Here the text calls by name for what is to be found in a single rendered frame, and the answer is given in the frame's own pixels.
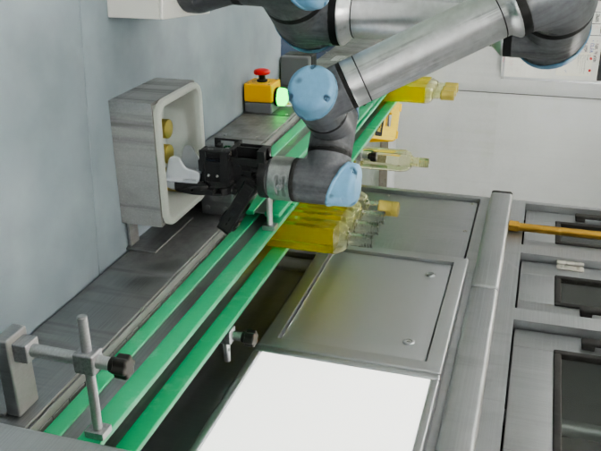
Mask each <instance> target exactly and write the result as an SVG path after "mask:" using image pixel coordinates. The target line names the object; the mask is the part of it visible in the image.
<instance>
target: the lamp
mask: <svg viewBox="0 0 601 451"><path fill-rule="evenodd" d="M288 100H289V98H288V91H287V89H286V88H279V87H276V88H275V91H274V104H275V106H285V105H287V103H288Z"/></svg>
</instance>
